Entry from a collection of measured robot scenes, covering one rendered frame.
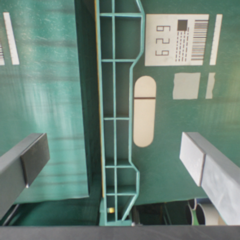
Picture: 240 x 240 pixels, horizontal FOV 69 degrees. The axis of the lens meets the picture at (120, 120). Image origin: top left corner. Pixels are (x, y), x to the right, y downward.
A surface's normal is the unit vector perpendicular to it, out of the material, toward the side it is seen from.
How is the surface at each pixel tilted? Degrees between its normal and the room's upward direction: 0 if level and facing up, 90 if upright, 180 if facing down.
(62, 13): 96
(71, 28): 96
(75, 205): 91
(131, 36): 94
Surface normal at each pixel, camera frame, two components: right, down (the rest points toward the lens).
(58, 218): 0.09, -0.95
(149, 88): 0.00, 0.33
